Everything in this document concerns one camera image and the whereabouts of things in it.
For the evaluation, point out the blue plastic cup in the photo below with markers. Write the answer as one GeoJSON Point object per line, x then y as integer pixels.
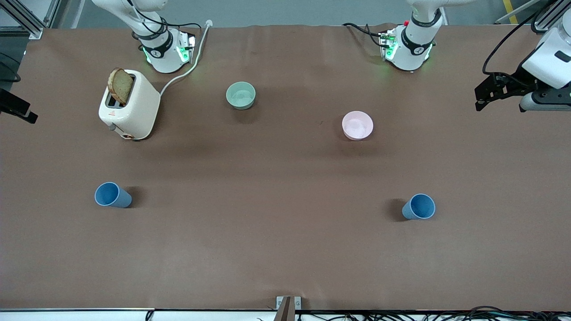
{"type": "Point", "coordinates": [113, 196]}
{"type": "Point", "coordinates": [419, 207]}

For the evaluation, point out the brown bread slice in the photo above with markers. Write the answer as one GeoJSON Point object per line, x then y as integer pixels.
{"type": "Point", "coordinates": [120, 87]}

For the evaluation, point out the cream white toaster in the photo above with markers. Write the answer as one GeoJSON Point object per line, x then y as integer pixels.
{"type": "Point", "coordinates": [138, 111]}

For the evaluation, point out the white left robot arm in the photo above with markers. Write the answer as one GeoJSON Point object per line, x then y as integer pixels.
{"type": "Point", "coordinates": [412, 49]}

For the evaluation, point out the pink bowl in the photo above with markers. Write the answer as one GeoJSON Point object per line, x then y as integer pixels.
{"type": "Point", "coordinates": [357, 125]}

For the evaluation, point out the brown table cover sheet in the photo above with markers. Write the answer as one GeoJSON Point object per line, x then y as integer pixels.
{"type": "Point", "coordinates": [285, 249]}

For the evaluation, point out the aluminium frame profile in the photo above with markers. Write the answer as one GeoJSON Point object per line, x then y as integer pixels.
{"type": "Point", "coordinates": [33, 30]}
{"type": "Point", "coordinates": [551, 20]}

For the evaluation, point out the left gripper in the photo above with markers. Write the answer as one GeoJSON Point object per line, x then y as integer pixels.
{"type": "Point", "coordinates": [516, 81]}

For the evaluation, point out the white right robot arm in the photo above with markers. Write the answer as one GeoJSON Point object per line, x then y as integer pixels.
{"type": "Point", "coordinates": [163, 58]}

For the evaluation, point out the metal bracket with post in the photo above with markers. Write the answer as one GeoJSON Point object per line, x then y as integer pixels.
{"type": "Point", "coordinates": [298, 303]}

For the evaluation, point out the green bowl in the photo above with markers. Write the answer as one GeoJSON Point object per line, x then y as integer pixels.
{"type": "Point", "coordinates": [241, 96]}

